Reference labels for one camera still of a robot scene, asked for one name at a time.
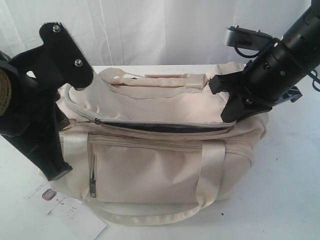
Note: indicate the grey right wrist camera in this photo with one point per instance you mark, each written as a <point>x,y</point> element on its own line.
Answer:
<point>235,36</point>

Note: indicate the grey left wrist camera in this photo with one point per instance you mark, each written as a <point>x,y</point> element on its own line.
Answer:
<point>67,56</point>

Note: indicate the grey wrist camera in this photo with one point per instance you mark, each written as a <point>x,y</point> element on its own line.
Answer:
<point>67,56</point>
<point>235,36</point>

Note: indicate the white backdrop curtain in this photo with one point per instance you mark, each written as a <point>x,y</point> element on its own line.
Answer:
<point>146,32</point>

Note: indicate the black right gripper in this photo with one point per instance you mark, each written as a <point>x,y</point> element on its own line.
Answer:
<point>263,83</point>

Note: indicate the white paper hang tag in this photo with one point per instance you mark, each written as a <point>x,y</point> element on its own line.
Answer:
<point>45,198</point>

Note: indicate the cream fabric duffel bag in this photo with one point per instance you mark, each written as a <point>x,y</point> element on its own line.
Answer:
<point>149,150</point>

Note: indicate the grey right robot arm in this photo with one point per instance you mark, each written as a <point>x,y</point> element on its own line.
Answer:
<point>306,29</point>

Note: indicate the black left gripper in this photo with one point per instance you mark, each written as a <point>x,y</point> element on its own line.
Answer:
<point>28,110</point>

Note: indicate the white paper sheet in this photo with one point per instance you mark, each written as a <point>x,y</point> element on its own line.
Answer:
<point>79,220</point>

